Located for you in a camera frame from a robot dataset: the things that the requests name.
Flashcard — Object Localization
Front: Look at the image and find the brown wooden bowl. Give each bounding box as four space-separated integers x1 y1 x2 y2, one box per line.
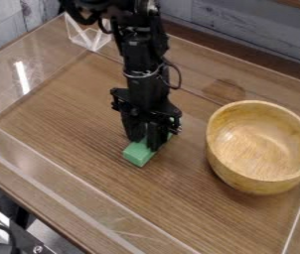
206 100 300 195

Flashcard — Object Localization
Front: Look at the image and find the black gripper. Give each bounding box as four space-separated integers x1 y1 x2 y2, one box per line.
110 67 182 152

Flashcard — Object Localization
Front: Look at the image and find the black metal clamp base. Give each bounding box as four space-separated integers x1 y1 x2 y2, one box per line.
5 219 59 254

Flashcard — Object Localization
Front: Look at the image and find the green rectangular block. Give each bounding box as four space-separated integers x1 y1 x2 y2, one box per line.
122 116 182 169

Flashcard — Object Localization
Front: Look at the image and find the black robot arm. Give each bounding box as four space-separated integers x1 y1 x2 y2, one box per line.
60 0 182 151

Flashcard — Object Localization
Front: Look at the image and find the black cable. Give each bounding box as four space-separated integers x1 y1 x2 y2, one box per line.
0 221 27 254

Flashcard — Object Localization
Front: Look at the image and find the clear acrylic tray wall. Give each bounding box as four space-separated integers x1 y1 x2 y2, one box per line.
0 18 300 254

